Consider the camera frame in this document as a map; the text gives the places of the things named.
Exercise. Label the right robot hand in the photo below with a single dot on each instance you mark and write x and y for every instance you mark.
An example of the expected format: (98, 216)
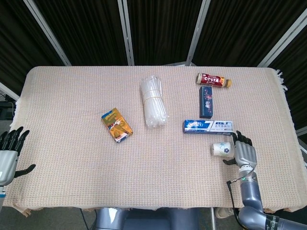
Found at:
(245, 153)

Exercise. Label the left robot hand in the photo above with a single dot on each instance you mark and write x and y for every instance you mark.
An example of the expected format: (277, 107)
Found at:
(8, 163)

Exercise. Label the white floral paper cup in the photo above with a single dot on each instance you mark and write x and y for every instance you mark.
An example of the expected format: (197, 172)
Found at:
(221, 149)

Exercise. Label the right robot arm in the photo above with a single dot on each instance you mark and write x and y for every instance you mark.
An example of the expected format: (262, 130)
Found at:
(251, 196)

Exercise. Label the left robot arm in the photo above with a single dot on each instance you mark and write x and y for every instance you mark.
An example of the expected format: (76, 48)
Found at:
(2, 194)

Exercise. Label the blue Crest toothpaste box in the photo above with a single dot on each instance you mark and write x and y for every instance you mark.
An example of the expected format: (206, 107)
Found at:
(208, 127)

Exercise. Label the black equipment box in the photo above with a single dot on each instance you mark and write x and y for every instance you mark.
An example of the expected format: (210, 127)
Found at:
(6, 110)

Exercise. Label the brown shoe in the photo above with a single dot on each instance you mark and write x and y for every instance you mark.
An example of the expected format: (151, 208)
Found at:
(224, 212)

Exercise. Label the dark blue floral box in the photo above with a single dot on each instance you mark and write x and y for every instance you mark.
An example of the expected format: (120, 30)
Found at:
(206, 103)

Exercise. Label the white metal table leg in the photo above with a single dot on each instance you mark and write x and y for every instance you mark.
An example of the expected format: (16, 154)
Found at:
(212, 220)

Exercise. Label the red Costa coffee bottle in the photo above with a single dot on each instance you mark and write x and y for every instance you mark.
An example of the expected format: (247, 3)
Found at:
(211, 79)

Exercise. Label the beige woven tablecloth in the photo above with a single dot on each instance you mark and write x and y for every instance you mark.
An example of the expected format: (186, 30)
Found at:
(153, 167)

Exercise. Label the dark folding screen panel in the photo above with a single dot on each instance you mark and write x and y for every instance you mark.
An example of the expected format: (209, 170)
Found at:
(19, 43)
(295, 72)
(239, 28)
(163, 28)
(88, 31)

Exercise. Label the clear plastic straw bundle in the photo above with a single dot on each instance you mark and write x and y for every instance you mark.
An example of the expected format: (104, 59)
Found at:
(153, 105)

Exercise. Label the yellow printed carton box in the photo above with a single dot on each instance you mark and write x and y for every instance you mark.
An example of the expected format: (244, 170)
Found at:
(117, 125)

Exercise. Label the grey robot torso base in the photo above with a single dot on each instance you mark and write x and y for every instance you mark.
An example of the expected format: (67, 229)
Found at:
(144, 220)

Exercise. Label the white screen frame post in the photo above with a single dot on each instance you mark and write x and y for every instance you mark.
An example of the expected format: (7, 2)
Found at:
(197, 36)
(9, 92)
(127, 36)
(48, 33)
(283, 39)

